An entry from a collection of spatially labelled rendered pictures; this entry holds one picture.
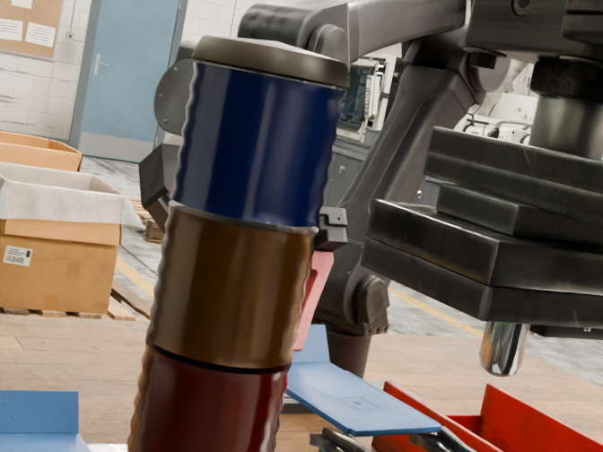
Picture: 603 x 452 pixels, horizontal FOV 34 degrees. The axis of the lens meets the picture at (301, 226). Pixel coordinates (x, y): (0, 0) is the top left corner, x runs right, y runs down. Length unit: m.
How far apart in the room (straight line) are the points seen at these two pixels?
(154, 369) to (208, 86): 0.07
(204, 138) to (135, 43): 11.42
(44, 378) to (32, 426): 0.19
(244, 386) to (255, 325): 0.02
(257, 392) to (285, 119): 0.07
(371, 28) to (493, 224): 0.41
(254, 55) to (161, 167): 0.50
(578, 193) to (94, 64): 11.14
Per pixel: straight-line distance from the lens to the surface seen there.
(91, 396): 0.87
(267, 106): 0.23
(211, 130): 0.23
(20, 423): 0.71
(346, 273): 0.89
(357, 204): 0.93
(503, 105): 8.88
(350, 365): 0.93
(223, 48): 0.23
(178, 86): 0.74
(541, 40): 0.48
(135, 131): 11.72
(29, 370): 0.92
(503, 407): 0.91
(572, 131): 0.50
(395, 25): 0.89
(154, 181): 0.73
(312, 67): 0.23
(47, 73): 11.45
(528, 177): 0.47
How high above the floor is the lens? 1.19
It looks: 8 degrees down
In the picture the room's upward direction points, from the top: 11 degrees clockwise
